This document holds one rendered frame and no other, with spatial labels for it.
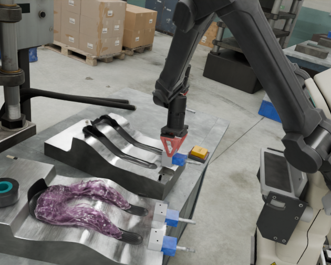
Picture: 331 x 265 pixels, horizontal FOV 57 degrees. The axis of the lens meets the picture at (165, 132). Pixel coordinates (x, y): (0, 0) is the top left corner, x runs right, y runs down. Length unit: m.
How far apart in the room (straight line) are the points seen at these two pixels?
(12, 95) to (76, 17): 3.75
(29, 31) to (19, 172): 0.78
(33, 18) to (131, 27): 4.09
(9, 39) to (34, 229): 0.75
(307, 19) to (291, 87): 6.80
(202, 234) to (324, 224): 1.25
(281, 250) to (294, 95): 0.55
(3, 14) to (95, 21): 3.59
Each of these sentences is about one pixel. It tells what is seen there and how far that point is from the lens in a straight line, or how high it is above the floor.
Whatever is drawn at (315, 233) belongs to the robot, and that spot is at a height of 0.91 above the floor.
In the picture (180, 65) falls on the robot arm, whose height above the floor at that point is 1.30.
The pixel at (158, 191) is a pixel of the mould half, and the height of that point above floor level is 0.85.
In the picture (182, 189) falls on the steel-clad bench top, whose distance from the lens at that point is 1.17.
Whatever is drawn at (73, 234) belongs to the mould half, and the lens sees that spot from 0.83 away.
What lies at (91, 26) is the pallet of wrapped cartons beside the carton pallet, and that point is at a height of 0.55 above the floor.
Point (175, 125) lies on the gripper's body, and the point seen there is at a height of 1.08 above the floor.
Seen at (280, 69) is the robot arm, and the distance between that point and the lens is 0.61.
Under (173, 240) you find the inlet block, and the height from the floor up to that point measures 0.87.
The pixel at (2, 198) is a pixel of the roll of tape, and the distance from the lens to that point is 0.88.
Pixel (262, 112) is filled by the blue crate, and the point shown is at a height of 0.05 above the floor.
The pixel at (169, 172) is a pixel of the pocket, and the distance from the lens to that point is 1.11.
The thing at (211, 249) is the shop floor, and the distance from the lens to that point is 2.11.
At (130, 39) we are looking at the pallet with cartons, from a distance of 5.64.
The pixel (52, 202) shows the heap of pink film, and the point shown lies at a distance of 0.90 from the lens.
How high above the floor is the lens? 1.52
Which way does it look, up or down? 28 degrees down
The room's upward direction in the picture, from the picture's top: 12 degrees clockwise
